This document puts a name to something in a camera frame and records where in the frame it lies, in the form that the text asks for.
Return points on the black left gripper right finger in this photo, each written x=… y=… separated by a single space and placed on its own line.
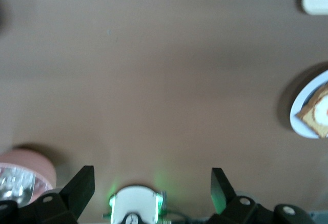
x=223 y=195

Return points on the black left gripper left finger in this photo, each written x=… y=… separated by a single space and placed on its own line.
x=74 y=198

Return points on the pale blue round plate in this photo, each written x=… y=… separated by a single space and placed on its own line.
x=299 y=111

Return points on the brown bread slice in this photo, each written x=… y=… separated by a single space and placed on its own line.
x=308 y=116

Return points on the fried egg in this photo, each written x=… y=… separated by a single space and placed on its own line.
x=321 y=112

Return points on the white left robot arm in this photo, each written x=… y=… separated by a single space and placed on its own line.
x=135 y=201

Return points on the pink bowl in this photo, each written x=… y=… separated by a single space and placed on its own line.
x=38 y=161

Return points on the clear ice cubes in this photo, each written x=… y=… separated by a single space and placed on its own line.
x=15 y=183

